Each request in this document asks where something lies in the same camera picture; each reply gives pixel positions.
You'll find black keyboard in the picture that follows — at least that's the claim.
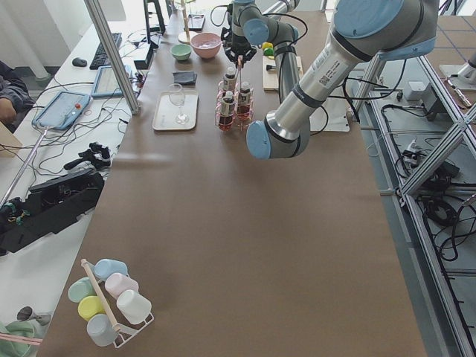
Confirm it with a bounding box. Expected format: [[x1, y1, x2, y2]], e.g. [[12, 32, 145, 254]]
[[89, 32, 123, 71]]

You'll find blue teach pendant near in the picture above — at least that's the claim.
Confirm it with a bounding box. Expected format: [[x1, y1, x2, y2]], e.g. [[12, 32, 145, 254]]
[[32, 91, 91, 130]]

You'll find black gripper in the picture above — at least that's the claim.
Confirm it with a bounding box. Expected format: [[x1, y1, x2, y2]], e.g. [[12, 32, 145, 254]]
[[220, 28, 257, 63]]

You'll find white cup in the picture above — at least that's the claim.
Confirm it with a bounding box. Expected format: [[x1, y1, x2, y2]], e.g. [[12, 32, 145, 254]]
[[116, 289, 152, 324]]

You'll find green lime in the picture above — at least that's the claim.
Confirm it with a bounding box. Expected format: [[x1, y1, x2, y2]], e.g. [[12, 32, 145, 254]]
[[263, 48, 274, 57]]

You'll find computer mouse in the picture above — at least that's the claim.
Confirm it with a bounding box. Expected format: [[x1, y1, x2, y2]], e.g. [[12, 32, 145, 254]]
[[71, 57, 88, 68]]

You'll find yellow cup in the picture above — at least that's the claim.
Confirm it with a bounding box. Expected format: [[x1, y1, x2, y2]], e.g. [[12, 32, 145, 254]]
[[77, 295, 105, 321]]

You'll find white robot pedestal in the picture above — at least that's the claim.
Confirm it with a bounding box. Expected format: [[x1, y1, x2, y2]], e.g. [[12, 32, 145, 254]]
[[309, 94, 350, 133]]

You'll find tea bottle front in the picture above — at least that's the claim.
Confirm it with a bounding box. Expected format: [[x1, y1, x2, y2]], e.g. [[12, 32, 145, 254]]
[[219, 91, 235, 131]]

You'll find cream rabbit tray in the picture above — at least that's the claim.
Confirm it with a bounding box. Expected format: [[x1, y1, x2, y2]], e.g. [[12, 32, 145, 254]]
[[152, 89, 199, 131]]

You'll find aluminium frame post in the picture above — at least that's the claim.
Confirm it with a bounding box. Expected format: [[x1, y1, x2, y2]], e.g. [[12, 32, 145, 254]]
[[84, 0, 140, 115]]

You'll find person at desk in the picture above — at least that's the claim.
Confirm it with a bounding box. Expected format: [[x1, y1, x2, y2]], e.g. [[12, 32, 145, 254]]
[[0, 62, 35, 133]]

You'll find green cup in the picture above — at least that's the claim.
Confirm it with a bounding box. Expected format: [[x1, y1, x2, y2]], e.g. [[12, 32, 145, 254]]
[[68, 277, 96, 303]]

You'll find copper wire bottle basket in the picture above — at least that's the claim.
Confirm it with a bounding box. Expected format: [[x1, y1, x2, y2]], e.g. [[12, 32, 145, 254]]
[[215, 58, 254, 132]]

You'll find tea bottle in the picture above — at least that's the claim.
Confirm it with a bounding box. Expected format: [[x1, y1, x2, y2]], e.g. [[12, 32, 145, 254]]
[[219, 91, 235, 131], [222, 67, 237, 93], [237, 81, 251, 123]]

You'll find wooden glass stand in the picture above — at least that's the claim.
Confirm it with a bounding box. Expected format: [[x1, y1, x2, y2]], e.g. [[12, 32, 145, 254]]
[[174, 0, 197, 45]]

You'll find clear wine glass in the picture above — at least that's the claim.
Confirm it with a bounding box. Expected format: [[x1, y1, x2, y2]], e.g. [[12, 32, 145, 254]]
[[169, 83, 189, 124]]

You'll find lemon one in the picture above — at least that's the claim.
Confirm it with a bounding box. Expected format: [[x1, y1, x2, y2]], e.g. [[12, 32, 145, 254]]
[[261, 42, 273, 51]]

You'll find steel jigger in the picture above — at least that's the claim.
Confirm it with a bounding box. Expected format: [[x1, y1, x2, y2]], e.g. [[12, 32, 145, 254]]
[[16, 306, 51, 326]]

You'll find black equipment case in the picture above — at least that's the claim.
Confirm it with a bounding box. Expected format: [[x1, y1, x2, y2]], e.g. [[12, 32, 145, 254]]
[[1, 169, 104, 253]]

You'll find white cup rack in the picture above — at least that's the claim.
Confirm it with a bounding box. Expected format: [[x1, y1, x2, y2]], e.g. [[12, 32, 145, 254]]
[[80, 259, 154, 349]]

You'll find black framed tray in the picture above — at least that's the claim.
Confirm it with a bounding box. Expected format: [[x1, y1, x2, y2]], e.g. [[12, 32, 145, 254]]
[[187, 14, 205, 32]]

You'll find blue teach pendant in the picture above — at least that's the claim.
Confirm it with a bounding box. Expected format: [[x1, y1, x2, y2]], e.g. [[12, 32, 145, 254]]
[[32, 91, 91, 130], [91, 65, 123, 99]]

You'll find pink bowl of ice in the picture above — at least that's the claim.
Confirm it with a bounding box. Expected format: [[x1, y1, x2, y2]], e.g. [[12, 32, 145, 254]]
[[190, 32, 222, 59]]

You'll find green bowl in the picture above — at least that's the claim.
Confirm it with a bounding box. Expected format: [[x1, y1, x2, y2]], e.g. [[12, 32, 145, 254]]
[[170, 43, 192, 61]]

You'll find tea bottle back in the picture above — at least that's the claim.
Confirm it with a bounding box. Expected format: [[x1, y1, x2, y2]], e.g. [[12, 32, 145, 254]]
[[222, 67, 237, 93]]

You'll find pink cup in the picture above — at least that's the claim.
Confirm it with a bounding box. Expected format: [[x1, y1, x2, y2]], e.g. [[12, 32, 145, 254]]
[[105, 272, 139, 299]]

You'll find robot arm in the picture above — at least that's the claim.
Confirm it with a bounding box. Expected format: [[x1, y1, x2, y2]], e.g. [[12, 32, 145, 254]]
[[222, 1, 439, 159]]

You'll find blue teach pendant far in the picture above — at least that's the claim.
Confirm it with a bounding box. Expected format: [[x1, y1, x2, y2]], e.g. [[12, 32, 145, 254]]
[[91, 65, 123, 99]]

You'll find grey blue cup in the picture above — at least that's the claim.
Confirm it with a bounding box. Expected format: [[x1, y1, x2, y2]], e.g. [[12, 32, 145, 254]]
[[86, 314, 118, 347]]

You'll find grey folded cloth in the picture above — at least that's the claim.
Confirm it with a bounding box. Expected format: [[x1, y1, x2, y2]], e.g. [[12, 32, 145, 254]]
[[173, 71, 197, 86]]

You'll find wooden cutting board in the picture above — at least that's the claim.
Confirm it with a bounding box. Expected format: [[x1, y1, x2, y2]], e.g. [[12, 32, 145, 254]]
[[262, 57, 279, 91]]

